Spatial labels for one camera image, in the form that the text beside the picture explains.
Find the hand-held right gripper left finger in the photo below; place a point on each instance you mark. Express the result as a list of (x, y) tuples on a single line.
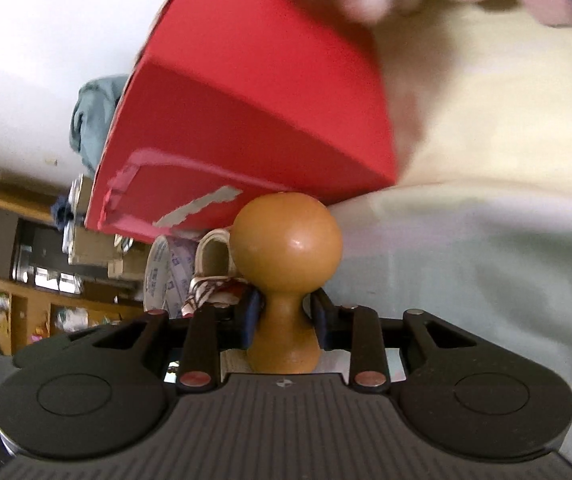
[(253, 320)]

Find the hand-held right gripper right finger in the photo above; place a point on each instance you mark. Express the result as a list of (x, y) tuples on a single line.
[(320, 320)]

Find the brown wooden knob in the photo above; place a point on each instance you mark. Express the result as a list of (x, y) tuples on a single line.
[(286, 245)]

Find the clear printed tape roll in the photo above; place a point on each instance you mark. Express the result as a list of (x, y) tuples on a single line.
[(166, 275)]

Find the red cardboard box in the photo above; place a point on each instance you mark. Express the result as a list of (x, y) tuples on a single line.
[(246, 100)]

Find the small beige tape roll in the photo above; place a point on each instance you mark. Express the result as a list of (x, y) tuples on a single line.
[(211, 292)]

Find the green cartoon bed sheet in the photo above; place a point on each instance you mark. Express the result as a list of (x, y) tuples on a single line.
[(466, 285)]

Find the brown cardboard box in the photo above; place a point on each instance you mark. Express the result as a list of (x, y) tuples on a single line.
[(91, 245)]

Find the wooden shelf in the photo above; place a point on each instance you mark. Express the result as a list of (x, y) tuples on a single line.
[(1, 270)]

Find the blue grey cloth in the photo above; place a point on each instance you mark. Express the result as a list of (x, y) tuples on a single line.
[(96, 115)]

